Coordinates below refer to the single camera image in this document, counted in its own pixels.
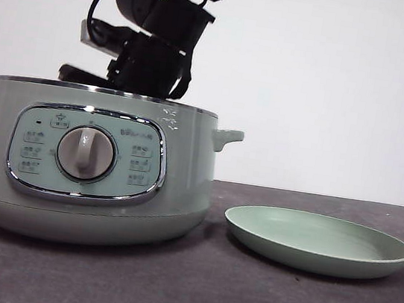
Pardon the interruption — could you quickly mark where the pale green round plate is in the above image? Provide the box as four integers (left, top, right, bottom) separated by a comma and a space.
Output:
218, 199, 404, 287

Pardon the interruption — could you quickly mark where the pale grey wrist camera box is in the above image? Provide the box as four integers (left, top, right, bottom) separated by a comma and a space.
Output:
78, 19, 95, 46

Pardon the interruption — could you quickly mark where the pale green electric steamer pot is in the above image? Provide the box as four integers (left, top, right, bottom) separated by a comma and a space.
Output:
0, 72, 250, 266

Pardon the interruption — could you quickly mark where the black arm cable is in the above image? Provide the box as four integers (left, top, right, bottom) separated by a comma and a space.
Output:
83, 0, 134, 49

